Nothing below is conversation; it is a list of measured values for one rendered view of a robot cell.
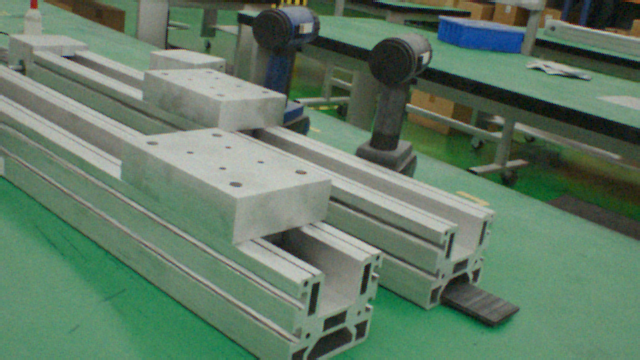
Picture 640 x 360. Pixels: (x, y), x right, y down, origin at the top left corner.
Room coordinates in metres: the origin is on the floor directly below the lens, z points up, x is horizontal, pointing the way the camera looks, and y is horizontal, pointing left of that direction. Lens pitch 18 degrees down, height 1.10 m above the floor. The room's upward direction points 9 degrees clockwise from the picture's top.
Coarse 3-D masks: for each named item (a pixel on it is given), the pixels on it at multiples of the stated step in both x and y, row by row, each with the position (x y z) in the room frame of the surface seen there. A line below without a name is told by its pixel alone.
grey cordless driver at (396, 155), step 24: (384, 48) 0.88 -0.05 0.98; (408, 48) 0.88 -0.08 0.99; (384, 72) 0.88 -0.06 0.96; (408, 72) 0.88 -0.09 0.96; (384, 96) 0.91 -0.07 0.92; (384, 120) 0.90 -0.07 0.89; (360, 144) 0.92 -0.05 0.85; (384, 144) 0.90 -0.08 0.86; (408, 144) 0.96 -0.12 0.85; (408, 168) 0.94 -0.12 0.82
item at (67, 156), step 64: (0, 64) 0.99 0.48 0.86; (0, 128) 0.77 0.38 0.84; (64, 128) 0.82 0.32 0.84; (128, 128) 0.77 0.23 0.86; (64, 192) 0.68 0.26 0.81; (128, 192) 0.60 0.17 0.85; (128, 256) 0.60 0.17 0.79; (192, 256) 0.54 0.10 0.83; (256, 256) 0.49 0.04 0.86; (320, 256) 0.54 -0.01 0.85; (256, 320) 0.48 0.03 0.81; (320, 320) 0.48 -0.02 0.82
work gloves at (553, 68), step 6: (528, 66) 2.60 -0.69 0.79; (534, 66) 2.58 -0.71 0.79; (540, 66) 2.57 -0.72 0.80; (546, 66) 2.61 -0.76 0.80; (552, 66) 2.57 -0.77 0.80; (558, 66) 2.58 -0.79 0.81; (564, 66) 2.60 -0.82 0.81; (546, 72) 2.54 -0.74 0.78; (552, 72) 2.52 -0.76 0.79; (558, 72) 2.53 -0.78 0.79; (564, 72) 2.55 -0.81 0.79; (570, 72) 2.50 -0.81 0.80; (576, 72) 2.50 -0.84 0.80; (582, 72) 2.53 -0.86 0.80; (588, 78) 2.51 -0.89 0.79
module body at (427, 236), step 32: (64, 64) 1.06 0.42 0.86; (96, 64) 1.13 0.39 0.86; (96, 96) 0.99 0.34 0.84; (128, 96) 0.94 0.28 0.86; (160, 128) 0.89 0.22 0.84; (192, 128) 0.84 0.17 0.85; (320, 160) 0.80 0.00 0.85; (352, 160) 0.78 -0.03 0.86; (352, 192) 0.67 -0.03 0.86; (384, 192) 0.74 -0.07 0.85; (416, 192) 0.71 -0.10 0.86; (352, 224) 0.67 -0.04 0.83; (384, 224) 0.66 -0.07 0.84; (416, 224) 0.62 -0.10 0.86; (448, 224) 0.62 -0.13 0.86; (480, 224) 0.66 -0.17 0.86; (384, 256) 0.64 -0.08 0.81; (416, 256) 0.62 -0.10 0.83; (448, 256) 0.62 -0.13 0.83; (480, 256) 0.67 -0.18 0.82; (416, 288) 0.61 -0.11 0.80
